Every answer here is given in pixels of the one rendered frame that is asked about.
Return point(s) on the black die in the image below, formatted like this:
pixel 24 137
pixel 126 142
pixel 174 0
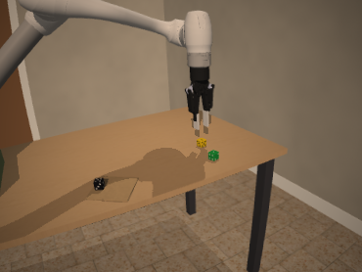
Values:
pixel 99 183

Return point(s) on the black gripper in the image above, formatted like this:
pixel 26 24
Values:
pixel 199 79

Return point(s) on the green die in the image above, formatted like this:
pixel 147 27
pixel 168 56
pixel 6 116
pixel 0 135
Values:
pixel 213 155

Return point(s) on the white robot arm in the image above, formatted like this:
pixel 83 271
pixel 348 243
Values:
pixel 194 33

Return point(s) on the yellow die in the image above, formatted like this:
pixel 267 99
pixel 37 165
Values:
pixel 201 142

